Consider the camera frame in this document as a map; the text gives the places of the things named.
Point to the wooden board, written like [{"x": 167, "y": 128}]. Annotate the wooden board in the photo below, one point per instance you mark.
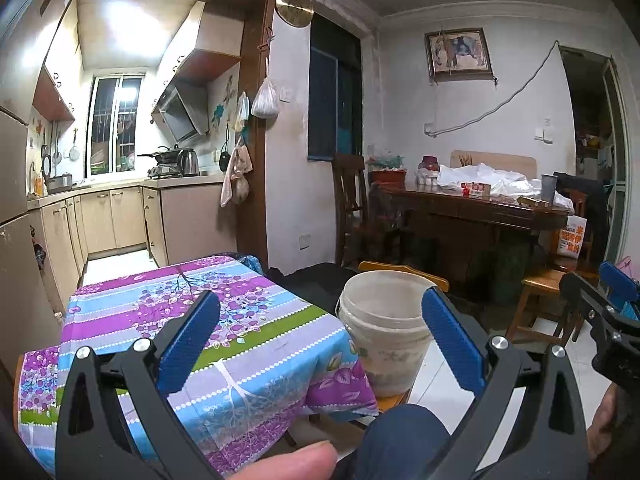
[{"x": 500, "y": 160}]

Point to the person's right hand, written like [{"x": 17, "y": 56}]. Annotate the person's right hand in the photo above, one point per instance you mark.
[{"x": 605, "y": 425}]

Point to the grey cooking pot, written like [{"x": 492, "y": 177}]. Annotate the grey cooking pot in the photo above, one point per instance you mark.
[{"x": 58, "y": 183}]

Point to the dark wooden dining table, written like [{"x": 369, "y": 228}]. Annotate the dark wooden dining table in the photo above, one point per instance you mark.
[{"x": 465, "y": 215}]

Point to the light wooden chair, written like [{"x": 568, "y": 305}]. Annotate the light wooden chair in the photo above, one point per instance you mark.
[{"x": 545, "y": 285}]

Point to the framed wall picture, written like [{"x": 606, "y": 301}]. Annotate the framed wall picture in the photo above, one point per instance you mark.
[{"x": 459, "y": 54}]

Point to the green door frame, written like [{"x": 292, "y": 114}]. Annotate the green door frame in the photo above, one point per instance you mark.
[{"x": 617, "y": 160}]

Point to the steel range hood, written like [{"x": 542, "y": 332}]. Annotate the steel range hood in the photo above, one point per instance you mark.
[{"x": 182, "y": 115}]

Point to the small upper kitchen cabinet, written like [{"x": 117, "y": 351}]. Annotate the small upper kitchen cabinet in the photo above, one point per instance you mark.
[{"x": 55, "y": 85}]

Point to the large upper kitchen cabinet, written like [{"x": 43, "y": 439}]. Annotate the large upper kitchen cabinet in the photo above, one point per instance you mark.
[{"x": 210, "y": 40}]

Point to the white plastic bags pile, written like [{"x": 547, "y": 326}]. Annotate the white plastic bags pile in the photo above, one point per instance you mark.
[{"x": 500, "y": 180}]

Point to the dark room window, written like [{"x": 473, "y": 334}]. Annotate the dark room window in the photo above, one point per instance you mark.
[{"x": 335, "y": 90}]

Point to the ceiling light panel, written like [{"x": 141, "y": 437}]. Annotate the ceiling light panel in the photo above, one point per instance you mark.
[{"x": 132, "y": 22}]

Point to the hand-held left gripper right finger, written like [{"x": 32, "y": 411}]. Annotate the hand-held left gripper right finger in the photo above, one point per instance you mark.
[{"x": 450, "y": 340}]

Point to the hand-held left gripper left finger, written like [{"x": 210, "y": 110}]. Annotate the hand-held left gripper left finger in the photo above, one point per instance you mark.
[{"x": 187, "y": 340}]

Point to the white light switch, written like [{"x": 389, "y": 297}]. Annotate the white light switch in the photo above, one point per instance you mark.
[{"x": 285, "y": 95}]

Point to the floral striped tablecloth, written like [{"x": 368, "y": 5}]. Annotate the floral striped tablecloth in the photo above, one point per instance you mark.
[{"x": 150, "y": 320}]

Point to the beige refrigerator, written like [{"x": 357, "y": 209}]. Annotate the beige refrigerator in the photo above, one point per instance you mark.
[{"x": 12, "y": 170}]

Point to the person's left hand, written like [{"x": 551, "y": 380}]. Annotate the person's left hand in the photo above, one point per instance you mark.
[{"x": 295, "y": 465}]

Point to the white plastic bucket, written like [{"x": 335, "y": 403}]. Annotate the white plastic bucket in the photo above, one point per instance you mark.
[{"x": 385, "y": 330}]

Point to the grey cup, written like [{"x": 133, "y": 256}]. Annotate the grey cup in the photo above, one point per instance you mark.
[{"x": 549, "y": 190}]

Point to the blue plastic bag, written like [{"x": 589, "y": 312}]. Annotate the blue plastic bag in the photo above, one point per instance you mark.
[{"x": 250, "y": 264}]

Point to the red lidded jar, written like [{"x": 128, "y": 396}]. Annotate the red lidded jar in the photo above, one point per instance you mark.
[{"x": 430, "y": 170}]

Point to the flower wall sticker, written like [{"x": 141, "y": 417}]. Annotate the flower wall sticker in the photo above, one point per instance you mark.
[{"x": 222, "y": 105}]

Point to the dark wooden chair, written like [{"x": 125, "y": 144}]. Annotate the dark wooden chair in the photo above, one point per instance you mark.
[{"x": 350, "y": 195}]

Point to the brown flat box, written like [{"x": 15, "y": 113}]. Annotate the brown flat box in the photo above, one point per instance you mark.
[{"x": 534, "y": 202}]

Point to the kitchen window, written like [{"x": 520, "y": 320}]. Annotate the kitchen window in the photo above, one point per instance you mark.
[{"x": 115, "y": 125}]

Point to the black wok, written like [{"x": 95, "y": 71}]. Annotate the black wok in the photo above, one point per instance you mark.
[{"x": 162, "y": 155}]

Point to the gold wall clock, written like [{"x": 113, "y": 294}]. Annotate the gold wall clock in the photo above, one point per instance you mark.
[{"x": 294, "y": 7}]

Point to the hanging face masks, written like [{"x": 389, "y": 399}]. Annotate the hanging face masks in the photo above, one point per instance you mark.
[{"x": 241, "y": 112}]

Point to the orange white paper bag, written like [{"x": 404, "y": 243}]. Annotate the orange white paper bag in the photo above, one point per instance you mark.
[{"x": 571, "y": 237}]

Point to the person's blue trouser leg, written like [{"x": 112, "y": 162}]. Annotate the person's blue trouser leg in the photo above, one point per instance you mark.
[{"x": 400, "y": 440}]

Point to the gas stove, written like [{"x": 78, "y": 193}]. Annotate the gas stove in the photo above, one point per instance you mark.
[{"x": 172, "y": 172}]

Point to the hanging strainer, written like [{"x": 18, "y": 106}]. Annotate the hanging strainer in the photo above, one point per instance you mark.
[{"x": 74, "y": 152}]

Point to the white wall outlet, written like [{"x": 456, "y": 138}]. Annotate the white wall outlet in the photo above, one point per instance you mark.
[{"x": 305, "y": 241}]

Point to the hanging white plastic bag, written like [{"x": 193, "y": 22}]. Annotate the hanging white plastic bag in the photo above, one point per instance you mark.
[{"x": 264, "y": 102}]

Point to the beige lower kitchen cabinets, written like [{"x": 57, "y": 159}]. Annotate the beige lower kitchen cabinets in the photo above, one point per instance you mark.
[{"x": 115, "y": 220}]

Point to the red white box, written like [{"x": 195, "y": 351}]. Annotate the red white box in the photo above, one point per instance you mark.
[{"x": 475, "y": 189}]

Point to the black jacket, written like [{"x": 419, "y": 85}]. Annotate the black jacket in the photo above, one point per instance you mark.
[{"x": 310, "y": 290}]

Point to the black coat on chair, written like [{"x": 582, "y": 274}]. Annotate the black coat on chair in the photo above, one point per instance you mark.
[{"x": 585, "y": 210}]

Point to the steel kettle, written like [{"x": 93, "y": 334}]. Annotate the steel kettle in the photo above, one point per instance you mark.
[{"x": 188, "y": 162}]

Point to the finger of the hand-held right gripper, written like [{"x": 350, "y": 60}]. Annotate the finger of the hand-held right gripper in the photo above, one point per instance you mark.
[
  {"x": 585, "y": 295},
  {"x": 622, "y": 287}
]

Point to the red pot with plastic flowers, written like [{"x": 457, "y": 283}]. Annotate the red pot with plastic flowers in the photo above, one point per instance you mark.
[{"x": 387, "y": 172}]

